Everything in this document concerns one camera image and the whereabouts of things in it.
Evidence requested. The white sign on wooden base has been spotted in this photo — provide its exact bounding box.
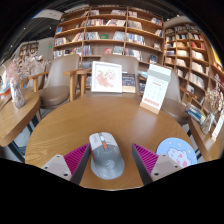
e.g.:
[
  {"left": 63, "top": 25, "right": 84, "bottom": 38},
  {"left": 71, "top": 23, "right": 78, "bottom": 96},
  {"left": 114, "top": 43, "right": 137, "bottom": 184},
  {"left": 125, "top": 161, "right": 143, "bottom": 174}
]
[{"left": 139, "top": 63, "right": 172, "bottom": 115}]

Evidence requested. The white ceiling air conditioner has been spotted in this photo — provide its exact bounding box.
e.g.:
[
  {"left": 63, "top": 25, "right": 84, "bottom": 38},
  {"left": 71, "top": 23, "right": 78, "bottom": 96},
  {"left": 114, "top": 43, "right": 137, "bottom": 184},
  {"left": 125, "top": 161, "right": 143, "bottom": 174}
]
[{"left": 33, "top": 8, "right": 64, "bottom": 21}]

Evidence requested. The white framed floral picture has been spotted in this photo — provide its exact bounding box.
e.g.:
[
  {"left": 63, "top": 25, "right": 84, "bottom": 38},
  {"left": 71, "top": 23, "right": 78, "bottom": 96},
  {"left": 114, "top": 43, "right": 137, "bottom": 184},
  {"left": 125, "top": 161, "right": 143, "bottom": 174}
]
[{"left": 90, "top": 60, "right": 123, "bottom": 94}]

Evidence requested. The small distant wooden bookshelf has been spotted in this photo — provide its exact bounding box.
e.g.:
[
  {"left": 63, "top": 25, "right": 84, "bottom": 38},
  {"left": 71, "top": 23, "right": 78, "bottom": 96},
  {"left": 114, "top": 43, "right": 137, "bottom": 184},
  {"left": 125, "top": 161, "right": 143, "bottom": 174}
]
[{"left": 18, "top": 40, "right": 39, "bottom": 59}]

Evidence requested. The white and red table sign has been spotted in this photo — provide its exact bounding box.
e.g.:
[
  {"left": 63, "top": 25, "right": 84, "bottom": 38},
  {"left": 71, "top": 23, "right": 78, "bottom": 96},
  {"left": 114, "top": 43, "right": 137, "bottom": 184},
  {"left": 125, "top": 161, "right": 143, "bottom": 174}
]
[{"left": 210, "top": 113, "right": 224, "bottom": 143}]

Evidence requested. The glass vase with pink flowers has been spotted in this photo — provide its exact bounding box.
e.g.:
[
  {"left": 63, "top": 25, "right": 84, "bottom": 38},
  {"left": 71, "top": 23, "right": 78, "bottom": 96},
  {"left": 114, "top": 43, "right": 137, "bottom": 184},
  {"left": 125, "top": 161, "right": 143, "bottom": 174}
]
[{"left": 6, "top": 53, "right": 49, "bottom": 109}]

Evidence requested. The round light blue mouse pad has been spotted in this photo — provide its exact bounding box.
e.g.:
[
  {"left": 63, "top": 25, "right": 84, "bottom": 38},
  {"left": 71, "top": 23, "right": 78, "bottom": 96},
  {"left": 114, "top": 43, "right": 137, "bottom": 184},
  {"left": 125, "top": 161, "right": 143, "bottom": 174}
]
[{"left": 155, "top": 137, "right": 198, "bottom": 168}]

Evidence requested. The brown armchair with wooden arms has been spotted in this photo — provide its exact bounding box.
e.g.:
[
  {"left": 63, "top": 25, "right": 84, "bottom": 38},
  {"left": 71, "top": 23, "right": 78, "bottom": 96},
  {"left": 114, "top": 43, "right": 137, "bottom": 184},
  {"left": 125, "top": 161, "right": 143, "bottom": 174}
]
[
  {"left": 28, "top": 54, "right": 88, "bottom": 109},
  {"left": 64, "top": 54, "right": 142, "bottom": 100},
  {"left": 161, "top": 70, "right": 198, "bottom": 127}
]

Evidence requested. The round wooden side table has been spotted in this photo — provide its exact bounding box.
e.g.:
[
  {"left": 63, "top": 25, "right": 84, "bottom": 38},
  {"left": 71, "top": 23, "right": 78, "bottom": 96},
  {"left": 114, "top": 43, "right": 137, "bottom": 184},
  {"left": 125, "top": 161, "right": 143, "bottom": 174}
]
[{"left": 0, "top": 90, "right": 42, "bottom": 149}]

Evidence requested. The wide wooden bookshelf with books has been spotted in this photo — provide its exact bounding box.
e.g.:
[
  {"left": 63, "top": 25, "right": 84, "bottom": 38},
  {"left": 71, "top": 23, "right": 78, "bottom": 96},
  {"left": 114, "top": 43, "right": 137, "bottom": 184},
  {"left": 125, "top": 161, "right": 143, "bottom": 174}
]
[{"left": 52, "top": 5, "right": 166, "bottom": 69}]

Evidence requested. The dark book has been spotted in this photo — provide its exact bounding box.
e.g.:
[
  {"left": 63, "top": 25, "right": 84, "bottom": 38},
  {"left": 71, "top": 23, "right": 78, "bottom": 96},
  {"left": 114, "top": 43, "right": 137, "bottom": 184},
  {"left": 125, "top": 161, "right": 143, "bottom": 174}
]
[{"left": 121, "top": 72, "right": 137, "bottom": 94}]

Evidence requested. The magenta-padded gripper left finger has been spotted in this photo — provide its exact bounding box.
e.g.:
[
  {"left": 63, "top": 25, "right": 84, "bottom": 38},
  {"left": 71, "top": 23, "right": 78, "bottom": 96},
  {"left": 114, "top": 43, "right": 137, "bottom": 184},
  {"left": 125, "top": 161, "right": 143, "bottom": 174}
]
[{"left": 41, "top": 143, "right": 92, "bottom": 186}]

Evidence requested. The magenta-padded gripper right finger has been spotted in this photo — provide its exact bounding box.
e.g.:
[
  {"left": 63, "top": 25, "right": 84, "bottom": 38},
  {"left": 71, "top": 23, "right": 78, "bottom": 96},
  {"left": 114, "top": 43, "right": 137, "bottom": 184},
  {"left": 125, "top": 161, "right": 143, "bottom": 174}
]
[{"left": 131, "top": 143, "right": 184, "bottom": 186}]

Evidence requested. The stack of light blue books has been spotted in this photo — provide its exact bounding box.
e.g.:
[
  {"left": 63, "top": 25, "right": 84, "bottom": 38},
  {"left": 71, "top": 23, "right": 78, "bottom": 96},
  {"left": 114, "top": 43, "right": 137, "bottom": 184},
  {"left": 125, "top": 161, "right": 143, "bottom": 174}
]
[{"left": 138, "top": 70, "right": 150, "bottom": 82}]

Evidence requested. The grey computer mouse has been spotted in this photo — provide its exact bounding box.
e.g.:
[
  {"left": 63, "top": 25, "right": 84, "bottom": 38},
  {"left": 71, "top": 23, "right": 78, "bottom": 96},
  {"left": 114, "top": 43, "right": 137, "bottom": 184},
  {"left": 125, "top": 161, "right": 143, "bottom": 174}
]
[{"left": 88, "top": 131, "right": 126, "bottom": 181}]

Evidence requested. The tall wooden bookshelf with books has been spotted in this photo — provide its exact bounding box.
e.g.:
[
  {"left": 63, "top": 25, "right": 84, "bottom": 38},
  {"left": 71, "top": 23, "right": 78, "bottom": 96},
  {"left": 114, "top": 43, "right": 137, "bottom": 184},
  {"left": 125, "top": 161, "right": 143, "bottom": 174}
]
[{"left": 164, "top": 21, "right": 224, "bottom": 114}]

